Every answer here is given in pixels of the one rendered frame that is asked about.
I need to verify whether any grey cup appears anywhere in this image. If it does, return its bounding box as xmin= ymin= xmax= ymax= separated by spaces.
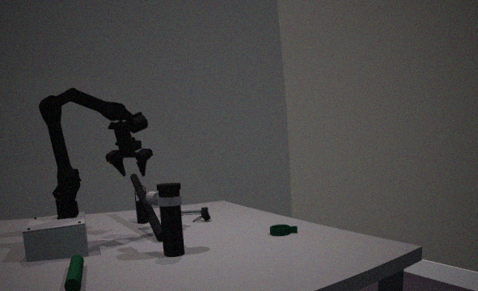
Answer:
xmin=146 ymin=192 xmax=182 ymax=207

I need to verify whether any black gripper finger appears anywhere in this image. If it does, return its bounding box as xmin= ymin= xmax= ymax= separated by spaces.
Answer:
xmin=137 ymin=161 xmax=146 ymax=177
xmin=109 ymin=158 xmax=126 ymax=176

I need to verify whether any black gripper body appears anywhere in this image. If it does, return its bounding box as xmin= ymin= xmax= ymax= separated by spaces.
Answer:
xmin=105 ymin=136 xmax=153 ymax=162

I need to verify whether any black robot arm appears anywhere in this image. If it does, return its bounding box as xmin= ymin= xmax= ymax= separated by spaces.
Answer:
xmin=39 ymin=88 xmax=147 ymax=219

